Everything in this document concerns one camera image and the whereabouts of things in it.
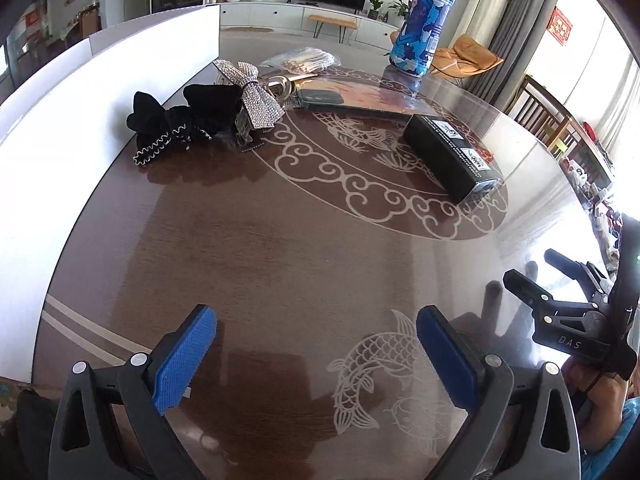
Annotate wooden slatted chair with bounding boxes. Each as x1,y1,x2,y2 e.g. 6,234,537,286
505,75,576,143

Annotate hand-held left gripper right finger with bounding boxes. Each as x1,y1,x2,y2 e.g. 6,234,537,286
416,305,583,480

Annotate orange lounge chair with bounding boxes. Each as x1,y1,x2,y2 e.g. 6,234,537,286
429,34,505,81

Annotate grey curtain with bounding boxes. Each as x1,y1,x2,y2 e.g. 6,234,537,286
487,0,566,106

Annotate dark cloth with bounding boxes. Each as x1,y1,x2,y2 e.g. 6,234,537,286
15,390,61,480

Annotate floral cushion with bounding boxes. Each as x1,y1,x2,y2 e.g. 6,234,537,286
0,375,31,411

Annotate person's right forearm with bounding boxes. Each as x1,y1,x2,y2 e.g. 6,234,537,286
580,395,640,480

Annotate rhinestone bow hair clip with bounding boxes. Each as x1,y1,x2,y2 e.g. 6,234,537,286
212,59,286,148

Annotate bag of cotton swabs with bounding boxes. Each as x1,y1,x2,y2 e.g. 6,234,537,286
260,47,341,76

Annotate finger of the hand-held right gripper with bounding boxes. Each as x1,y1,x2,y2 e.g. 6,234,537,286
544,249,613,298
503,269,563,318

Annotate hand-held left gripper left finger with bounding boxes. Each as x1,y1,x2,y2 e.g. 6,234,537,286
47,304,218,480

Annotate gold phone case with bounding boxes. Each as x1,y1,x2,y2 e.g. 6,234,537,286
292,80,426,121

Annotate brown desktop with fish pattern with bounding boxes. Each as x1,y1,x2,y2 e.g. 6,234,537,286
30,30,626,480

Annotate wooden bench with metal legs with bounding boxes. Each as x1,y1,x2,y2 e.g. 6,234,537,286
307,14,358,43

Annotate covered standing air conditioner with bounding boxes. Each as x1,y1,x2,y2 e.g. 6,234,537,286
467,0,515,43

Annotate blue patterned bottle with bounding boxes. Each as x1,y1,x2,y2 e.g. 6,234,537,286
389,0,460,77

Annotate black velvet hair bow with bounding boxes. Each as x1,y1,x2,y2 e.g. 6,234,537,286
126,84,246,167

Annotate black box with white labels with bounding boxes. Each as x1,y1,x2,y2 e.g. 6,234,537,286
402,114,501,206

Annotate white television cabinet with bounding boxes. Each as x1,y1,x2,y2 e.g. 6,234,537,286
220,0,408,51

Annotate white cardboard box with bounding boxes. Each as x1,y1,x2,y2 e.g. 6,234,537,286
0,2,221,291

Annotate red wall decoration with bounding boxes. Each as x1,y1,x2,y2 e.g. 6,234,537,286
547,6,573,47

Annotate black eyeglasses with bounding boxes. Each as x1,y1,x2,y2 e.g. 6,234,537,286
260,74,301,101

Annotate cluttered side table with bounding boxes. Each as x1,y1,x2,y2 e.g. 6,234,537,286
550,125,631,271

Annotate person's right hand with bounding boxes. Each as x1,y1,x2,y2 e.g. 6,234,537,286
562,360,626,411

